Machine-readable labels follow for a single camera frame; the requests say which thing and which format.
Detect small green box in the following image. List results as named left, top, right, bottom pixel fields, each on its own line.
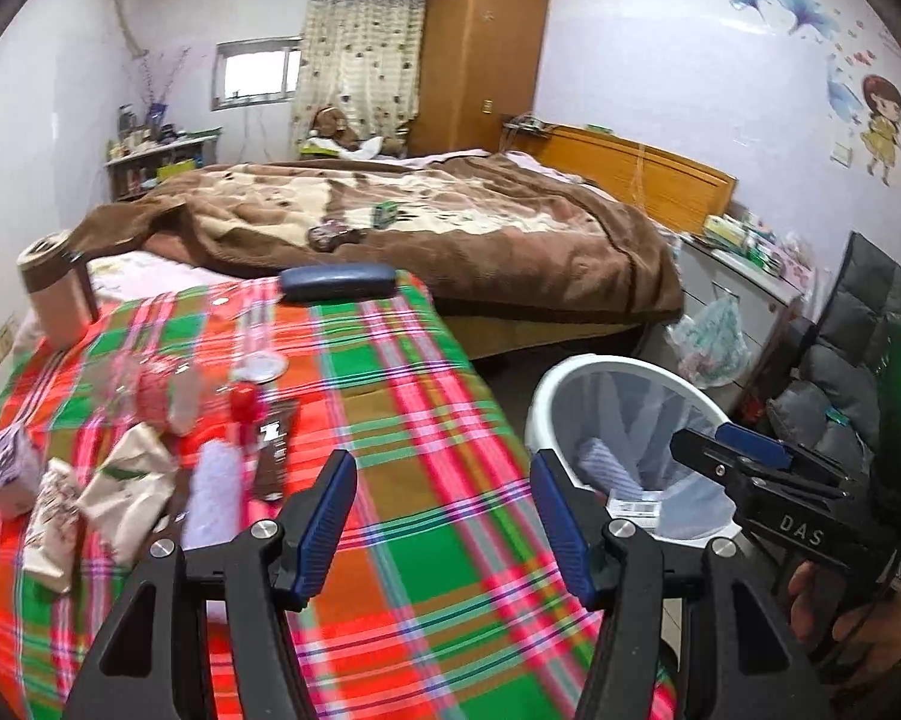
left=372, top=202, right=402, bottom=231

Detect patterned curtain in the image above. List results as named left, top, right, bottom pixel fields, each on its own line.
left=291, top=0, right=426, bottom=151

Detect right hand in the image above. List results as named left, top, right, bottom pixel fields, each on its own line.
left=787, top=562, right=901, bottom=688

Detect wooden headboard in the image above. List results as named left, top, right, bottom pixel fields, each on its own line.
left=514, top=125, right=737, bottom=234

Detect brown teddy bear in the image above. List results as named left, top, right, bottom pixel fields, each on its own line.
left=312, top=106, right=361, bottom=151

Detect beige brown lidded mug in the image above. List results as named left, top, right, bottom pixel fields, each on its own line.
left=17, top=229, right=100, bottom=351

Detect white nightstand drawers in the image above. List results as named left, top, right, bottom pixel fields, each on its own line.
left=677, top=238, right=803, bottom=415

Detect wooden wardrobe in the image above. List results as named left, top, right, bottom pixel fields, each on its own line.
left=408, top=0, right=549, bottom=156

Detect brown fleece blanket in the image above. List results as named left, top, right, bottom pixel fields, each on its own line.
left=73, top=154, right=683, bottom=323

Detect green plastic bag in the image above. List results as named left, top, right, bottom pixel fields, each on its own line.
left=665, top=294, right=752, bottom=390

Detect small purple white carton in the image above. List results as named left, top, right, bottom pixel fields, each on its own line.
left=0, top=421, right=43, bottom=520

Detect vase with dry branches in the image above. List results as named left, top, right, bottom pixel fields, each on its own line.
left=126, top=46, right=190, bottom=140

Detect grey padded chair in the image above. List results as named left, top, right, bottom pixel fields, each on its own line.
left=766, top=232, right=901, bottom=472

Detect plaid colourful blanket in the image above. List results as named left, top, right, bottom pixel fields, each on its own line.
left=0, top=268, right=677, bottom=720

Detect white bed sheet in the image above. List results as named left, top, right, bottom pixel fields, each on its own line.
left=13, top=250, right=231, bottom=356

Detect cream leaf paper cup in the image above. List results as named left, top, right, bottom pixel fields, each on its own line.
left=76, top=422, right=178, bottom=569

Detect barred window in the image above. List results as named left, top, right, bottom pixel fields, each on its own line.
left=211, top=37, right=302, bottom=110

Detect patterned white paper cup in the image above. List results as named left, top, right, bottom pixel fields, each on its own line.
left=23, top=458, right=82, bottom=595

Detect cartoon children wall sticker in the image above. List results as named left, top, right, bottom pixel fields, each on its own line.
left=860, top=73, right=901, bottom=187

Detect clear bottle red label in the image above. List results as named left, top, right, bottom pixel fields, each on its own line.
left=92, top=349, right=262, bottom=441

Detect dark crumpled wrapper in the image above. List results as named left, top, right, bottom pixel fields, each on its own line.
left=307, top=218, right=366, bottom=254

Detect white trash bin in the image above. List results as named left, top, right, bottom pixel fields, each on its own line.
left=525, top=355, right=740, bottom=548

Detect dark blue glasses case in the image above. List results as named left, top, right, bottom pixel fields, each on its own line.
left=278, top=263, right=398, bottom=305

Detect wall power socket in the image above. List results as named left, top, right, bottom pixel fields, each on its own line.
left=0, top=316, right=19, bottom=366

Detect brown snack wrapper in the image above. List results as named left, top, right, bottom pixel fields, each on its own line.
left=252, top=398, right=299, bottom=504

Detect clear lid with stem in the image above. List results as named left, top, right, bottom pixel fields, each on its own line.
left=229, top=299, right=289, bottom=385

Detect cluttered wall shelf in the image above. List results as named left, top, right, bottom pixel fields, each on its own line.
left=105, top=127, right=222, bottom=202

